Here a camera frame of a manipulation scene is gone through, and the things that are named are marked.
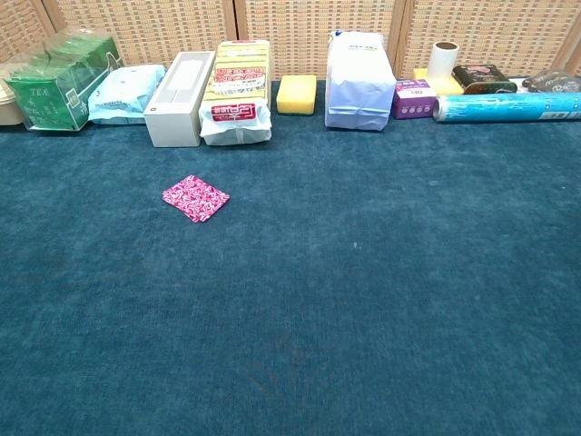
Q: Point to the pink patterned card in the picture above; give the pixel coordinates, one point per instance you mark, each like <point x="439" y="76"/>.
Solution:
<point x="195" y="198"/>

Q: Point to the yellow sponge multipack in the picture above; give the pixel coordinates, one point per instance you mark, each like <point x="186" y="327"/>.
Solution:
<point x="236" y="91"/>

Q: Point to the teal felt table cover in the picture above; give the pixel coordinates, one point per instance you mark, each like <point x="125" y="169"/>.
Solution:
<point x="318" y="295"/>

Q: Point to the white paper bag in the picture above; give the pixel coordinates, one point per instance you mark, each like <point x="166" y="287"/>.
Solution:
<point x="358" y="91"/>

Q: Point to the long white cardboard box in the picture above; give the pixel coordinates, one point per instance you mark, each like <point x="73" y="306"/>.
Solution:
<point x="172" y="122"/>

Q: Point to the small purple box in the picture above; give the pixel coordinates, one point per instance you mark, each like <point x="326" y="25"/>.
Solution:
<point x="410" y="102"/>

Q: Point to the woven bamboo folding screen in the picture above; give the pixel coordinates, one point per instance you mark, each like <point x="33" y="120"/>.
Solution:
<point x="299" y="36"/>

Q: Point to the light blue wet wipes pack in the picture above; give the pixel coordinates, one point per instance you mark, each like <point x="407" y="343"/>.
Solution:
<point x="122" y="95"/>

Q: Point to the white roll cardboard core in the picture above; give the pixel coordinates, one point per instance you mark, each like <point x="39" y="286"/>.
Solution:
<point x="442" y="63"/>

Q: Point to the blue cling film roll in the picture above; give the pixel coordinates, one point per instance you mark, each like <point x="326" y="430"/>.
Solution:
<point x="499" y="108"/>

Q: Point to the dark green tin can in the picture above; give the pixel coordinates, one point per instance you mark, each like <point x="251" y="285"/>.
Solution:
<point x="481" y="77"/>

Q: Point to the clear box green tea bags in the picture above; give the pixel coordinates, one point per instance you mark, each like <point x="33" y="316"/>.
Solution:
<point x="45" y="100"/>

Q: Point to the beige lidded food container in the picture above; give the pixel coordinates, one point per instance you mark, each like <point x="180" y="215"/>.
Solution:
<point x="9" y="109"/>

